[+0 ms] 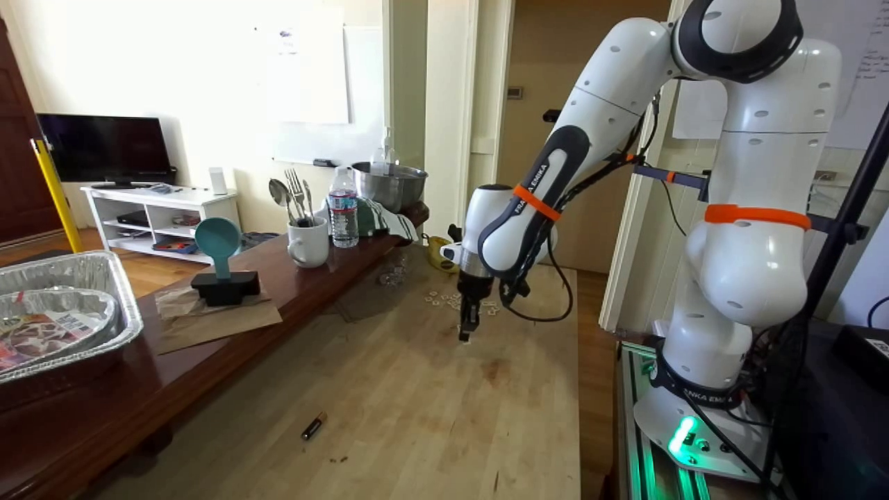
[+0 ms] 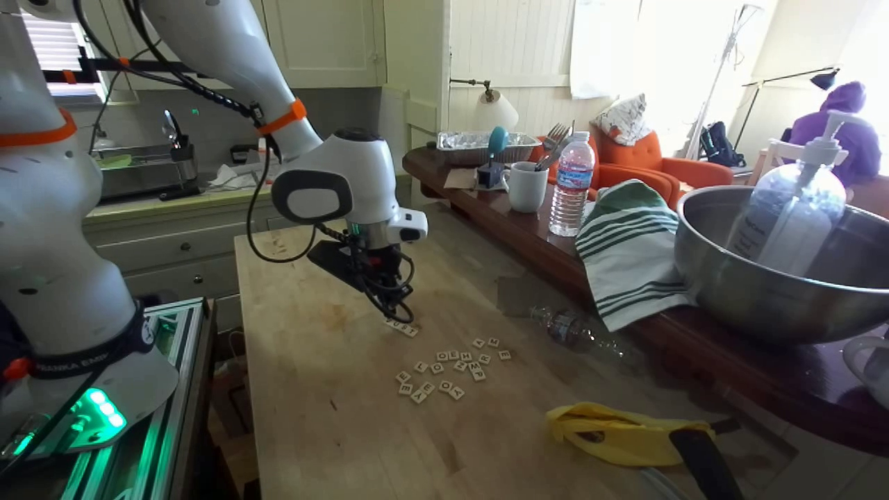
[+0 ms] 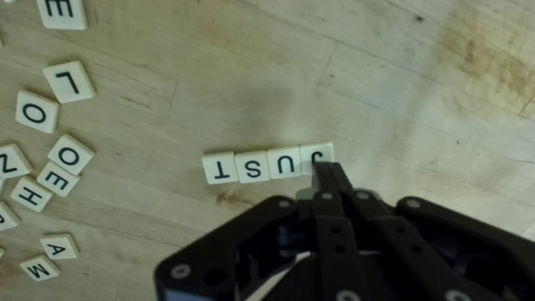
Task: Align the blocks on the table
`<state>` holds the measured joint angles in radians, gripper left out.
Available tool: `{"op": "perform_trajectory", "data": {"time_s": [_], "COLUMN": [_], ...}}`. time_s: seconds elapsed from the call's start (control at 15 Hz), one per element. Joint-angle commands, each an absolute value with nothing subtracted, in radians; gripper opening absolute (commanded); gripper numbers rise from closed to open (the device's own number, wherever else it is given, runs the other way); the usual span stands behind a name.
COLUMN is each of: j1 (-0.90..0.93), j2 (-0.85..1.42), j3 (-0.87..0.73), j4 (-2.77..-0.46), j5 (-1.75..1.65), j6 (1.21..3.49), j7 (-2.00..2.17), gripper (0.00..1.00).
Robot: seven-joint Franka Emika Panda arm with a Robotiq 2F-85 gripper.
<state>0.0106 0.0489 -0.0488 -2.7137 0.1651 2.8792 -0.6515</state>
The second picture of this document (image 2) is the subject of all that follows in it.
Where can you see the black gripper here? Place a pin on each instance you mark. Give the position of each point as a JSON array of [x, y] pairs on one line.
[[348, 258]]

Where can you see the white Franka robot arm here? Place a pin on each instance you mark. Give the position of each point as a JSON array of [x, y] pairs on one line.
[[58, 279]]

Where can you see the cream letter tile S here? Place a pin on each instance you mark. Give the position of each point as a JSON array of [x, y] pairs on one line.
[[402, 326]]

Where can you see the cream letter tile T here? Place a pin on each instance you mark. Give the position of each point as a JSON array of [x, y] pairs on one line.
[[413, 330]]

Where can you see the cream letter tile E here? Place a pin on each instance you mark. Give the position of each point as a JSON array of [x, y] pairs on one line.
[[405, 377], [459, 352]]

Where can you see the cream letter tile N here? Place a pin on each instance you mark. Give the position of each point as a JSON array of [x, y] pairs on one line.
[[438, 366]]

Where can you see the cream letter tile H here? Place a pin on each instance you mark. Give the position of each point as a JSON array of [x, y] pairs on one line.
[[459, 365]]

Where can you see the cream letter tile A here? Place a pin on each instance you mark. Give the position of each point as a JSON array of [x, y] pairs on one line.
[[483, 355]]

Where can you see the cream letter tile R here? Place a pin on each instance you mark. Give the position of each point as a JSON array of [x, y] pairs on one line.
[[451, 388]]

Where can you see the cream letter tile M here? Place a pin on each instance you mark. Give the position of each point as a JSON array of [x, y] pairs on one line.
[[478, 372]]

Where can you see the brown paper sheet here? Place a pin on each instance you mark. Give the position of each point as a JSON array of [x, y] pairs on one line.
[[459, 179]]

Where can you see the black block stand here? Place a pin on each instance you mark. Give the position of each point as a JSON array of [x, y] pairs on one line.
[[490, 175]]

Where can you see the white ceramic mug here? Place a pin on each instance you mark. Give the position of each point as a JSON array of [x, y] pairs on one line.
[[526, 188]]

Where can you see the large foil tray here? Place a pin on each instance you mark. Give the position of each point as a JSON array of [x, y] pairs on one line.
[[462, 140]]

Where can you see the crumpled clear plastic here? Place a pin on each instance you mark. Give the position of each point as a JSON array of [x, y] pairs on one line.
[[573, 329]]

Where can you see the teal round scoop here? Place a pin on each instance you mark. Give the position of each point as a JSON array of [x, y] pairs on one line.
[[498, 140]]

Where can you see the white crumpled cloth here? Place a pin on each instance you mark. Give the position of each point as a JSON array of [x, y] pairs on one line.
[[237, 175]]

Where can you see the clear plastic water bottle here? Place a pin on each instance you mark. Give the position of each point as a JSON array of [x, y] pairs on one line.
[[570, 194]]

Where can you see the white globe table lamp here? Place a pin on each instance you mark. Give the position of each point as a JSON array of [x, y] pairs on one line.
[[497, 111]]

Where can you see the metal spoon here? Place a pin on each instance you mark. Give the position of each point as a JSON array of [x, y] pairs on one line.
[[554, 141]]

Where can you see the cream drawer cabinet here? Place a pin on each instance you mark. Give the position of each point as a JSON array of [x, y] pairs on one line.
[[177, 251]]

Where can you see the green striped white towel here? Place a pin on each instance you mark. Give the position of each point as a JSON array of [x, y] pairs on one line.
[[630, 258]]

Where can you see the black faucet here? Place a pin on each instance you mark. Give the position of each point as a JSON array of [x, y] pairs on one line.
[[177, 148]]

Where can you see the orange cushion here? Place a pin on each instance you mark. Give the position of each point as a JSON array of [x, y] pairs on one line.
[[649, 168]]

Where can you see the white patterned cloth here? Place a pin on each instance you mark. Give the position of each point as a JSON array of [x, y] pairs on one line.
[[626, 118]]

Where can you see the grey metal rack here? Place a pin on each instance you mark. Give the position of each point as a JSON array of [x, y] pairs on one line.
[[130, 175]]

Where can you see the black horizontal rod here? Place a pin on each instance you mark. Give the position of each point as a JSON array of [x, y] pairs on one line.
[[141, 66]]

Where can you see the dark wooden side table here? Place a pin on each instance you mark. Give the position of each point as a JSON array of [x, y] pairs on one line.
[[740, 370]]

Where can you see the black bag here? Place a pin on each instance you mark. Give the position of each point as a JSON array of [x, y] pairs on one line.
[[717, 141]]

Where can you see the large steel mixing bowl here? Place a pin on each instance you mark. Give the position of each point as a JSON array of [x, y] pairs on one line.
[[767, 295]]

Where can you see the white pump bottle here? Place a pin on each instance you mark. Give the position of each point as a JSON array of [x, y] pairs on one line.
[[787, 216]]

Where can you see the white window blind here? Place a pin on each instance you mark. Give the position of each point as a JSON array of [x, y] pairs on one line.
[[58, 36]]

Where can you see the thin floor lamp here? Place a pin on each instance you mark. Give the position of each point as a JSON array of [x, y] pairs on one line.
[[824, 79]]

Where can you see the white plastic object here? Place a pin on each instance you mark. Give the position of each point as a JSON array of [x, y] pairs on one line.
[[876, 370]]

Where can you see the purple plush toy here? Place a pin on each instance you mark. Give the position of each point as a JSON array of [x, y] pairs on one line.
[[858, 140]]

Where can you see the white wall cabinet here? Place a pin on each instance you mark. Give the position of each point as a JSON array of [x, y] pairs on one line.
[[334, 43]]

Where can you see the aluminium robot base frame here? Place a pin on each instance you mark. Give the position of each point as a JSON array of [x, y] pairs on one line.
[[141, 461]]

